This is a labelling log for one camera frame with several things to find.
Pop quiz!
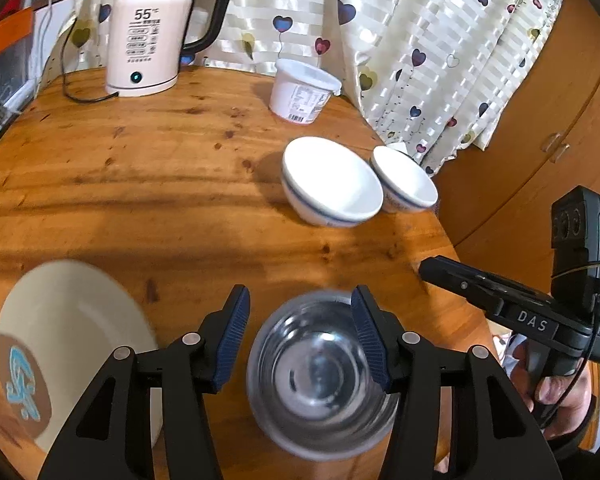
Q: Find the black kettle power cable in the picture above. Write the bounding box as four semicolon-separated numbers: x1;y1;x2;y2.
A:
61;67;121;104

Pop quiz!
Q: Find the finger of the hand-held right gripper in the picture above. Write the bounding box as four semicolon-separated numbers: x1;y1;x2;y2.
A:
419;256;508;317

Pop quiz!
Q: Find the large white bowl blue stripe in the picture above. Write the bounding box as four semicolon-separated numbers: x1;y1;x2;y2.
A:
281;136;384;228

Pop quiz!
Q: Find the small white bowl blue stripe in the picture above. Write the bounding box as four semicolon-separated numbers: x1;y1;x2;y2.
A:
370;146;439;214

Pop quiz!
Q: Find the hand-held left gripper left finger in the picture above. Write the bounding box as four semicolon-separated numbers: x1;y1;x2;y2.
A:
37;284;251;480

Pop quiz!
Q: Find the clear container with orange lid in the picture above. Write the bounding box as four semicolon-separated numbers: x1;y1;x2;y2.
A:
0;7;46;106

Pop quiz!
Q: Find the person's right hand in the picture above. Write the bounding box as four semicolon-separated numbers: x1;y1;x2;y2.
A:
512;342;599;437

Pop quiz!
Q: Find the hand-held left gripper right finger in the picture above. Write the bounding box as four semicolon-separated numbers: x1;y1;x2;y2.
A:
351;285;563;480

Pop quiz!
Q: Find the heart print striped curtain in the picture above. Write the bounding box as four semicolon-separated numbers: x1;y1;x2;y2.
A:
45;0;568;176

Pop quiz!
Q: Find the wooden cabinet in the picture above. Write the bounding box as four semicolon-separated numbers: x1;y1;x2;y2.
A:
432;0;600;261

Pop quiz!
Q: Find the stainless steel bowl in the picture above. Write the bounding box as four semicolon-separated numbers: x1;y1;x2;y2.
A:
246;290;403;462

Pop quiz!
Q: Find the white plastic tub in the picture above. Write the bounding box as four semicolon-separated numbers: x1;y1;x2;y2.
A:
269;58;342;125

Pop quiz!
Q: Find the green plate with fish print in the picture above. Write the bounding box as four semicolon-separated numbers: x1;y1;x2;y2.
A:
0;260;162;453

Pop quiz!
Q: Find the cream electric kettle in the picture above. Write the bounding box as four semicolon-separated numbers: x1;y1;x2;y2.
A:
105;0;235;98

